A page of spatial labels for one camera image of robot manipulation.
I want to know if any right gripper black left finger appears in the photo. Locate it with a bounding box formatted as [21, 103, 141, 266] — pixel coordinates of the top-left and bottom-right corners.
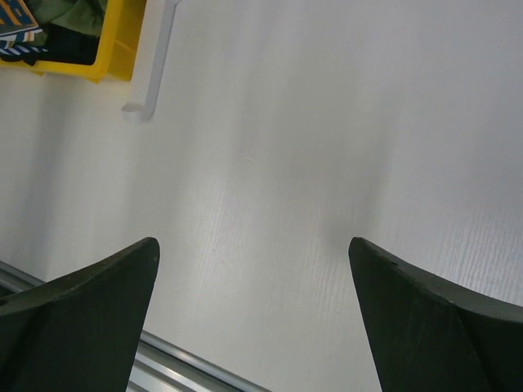
[1, 238, 159, 391]

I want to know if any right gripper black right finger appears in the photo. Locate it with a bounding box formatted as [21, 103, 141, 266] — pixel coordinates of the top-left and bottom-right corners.
[348, 238, 522, 391]

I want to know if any white clothes rack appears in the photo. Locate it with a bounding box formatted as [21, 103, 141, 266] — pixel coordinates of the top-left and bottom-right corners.
[121, 0, 180, 123]

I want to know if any black garment in bin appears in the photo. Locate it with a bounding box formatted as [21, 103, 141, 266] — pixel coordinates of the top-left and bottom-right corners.
[24, 24, 100, 65]

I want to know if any yellow plastic bin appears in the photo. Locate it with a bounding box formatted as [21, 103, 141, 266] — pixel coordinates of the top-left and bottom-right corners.
[1, 0, 146, 82]

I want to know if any green graphic t-shirt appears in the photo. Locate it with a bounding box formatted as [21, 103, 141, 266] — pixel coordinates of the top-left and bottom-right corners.
[1, 1, 108, 56]

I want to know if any aluminium rail frame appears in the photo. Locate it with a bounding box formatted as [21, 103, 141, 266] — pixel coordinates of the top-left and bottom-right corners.
[0, 261, 270, 392]

